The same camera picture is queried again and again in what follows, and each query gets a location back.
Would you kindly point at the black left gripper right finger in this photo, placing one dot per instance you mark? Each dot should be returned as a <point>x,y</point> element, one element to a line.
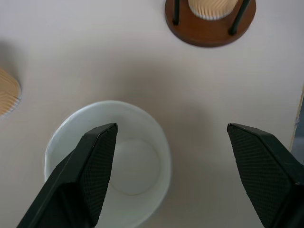
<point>266,171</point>

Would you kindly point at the white bowl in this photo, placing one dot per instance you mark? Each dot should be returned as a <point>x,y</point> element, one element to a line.
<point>140,164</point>

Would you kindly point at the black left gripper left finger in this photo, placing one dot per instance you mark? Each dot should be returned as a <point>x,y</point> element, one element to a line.
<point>78,180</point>

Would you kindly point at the ribbed tan paper cup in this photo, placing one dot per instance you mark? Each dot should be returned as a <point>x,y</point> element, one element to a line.
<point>212,8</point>
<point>7,93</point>

